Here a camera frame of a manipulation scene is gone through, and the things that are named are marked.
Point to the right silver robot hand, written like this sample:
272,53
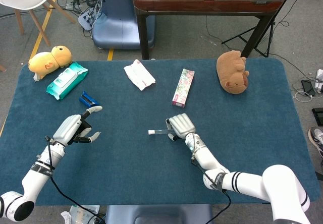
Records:
181,124

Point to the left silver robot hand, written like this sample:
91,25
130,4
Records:
66,129

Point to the clear glass test tube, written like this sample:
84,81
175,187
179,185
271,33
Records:
161,132

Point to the small white stopper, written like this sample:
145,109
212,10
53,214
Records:
151,132

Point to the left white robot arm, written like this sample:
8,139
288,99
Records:
35,178

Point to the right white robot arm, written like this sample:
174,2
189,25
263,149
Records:
242,181

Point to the pink floral carton box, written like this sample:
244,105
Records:
183,87

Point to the green wet wipes pack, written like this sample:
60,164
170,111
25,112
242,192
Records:
66,80

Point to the blue felt table mat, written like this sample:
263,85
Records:
151,163

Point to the white tissue packet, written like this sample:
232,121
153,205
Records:
140,76

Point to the brown capybara plush toy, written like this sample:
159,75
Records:
230,75

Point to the yellow plush duck toy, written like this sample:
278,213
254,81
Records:
43,63

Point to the white green paper package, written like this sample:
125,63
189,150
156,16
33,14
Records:
83,212

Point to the crumpled white paper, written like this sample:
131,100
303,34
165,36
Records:
66,217

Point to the grey-blue robot torso base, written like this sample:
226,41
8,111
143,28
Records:
159,214

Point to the white power strip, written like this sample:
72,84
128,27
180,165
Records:
85,19

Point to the blue-grey machine base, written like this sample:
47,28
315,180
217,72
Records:
118,22

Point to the brown mahjong table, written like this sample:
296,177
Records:
202,5

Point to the black smartphone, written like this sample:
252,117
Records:
308,87

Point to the grey sneaker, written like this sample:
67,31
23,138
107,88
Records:
316,138

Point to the black flat device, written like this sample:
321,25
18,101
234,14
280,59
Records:
318,116

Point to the white wall charger block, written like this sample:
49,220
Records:
320,81

